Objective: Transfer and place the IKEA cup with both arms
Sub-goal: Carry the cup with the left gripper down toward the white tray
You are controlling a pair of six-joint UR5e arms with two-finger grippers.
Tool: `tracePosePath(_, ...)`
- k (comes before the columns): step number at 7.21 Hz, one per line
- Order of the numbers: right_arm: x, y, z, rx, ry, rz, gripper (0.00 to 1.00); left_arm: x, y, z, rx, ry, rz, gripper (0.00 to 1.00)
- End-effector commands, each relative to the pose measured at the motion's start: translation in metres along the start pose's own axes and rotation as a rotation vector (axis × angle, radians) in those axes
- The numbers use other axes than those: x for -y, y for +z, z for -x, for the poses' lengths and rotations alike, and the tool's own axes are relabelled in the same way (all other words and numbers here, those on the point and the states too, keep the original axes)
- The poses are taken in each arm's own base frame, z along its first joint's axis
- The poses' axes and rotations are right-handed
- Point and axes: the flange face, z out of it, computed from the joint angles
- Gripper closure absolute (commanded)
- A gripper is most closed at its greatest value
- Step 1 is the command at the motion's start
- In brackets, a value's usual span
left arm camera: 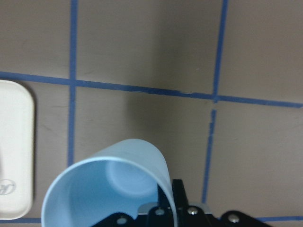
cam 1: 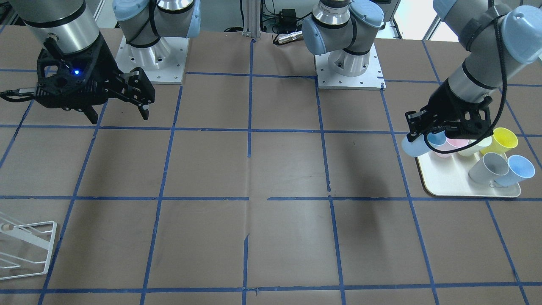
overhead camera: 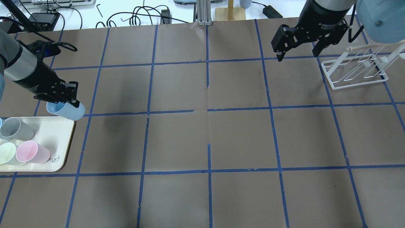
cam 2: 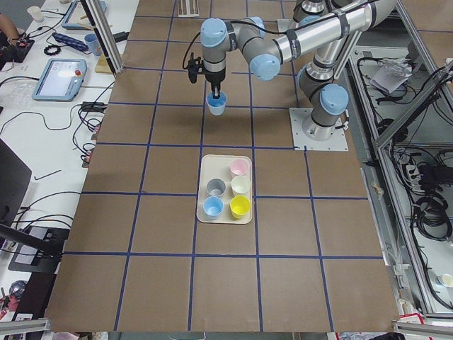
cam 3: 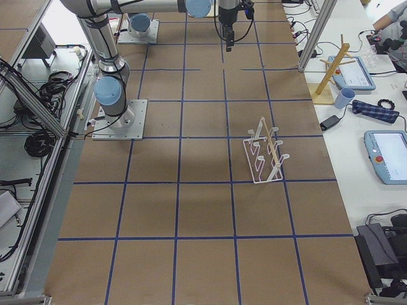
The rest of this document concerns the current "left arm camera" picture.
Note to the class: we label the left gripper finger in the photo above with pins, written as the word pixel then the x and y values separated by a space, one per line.
pixel 199 215
pixel 158 214

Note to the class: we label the cream serving tray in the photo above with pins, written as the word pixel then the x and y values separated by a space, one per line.
pixel 17 122

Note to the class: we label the light blue cup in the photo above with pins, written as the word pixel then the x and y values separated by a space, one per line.
pixel 119 178

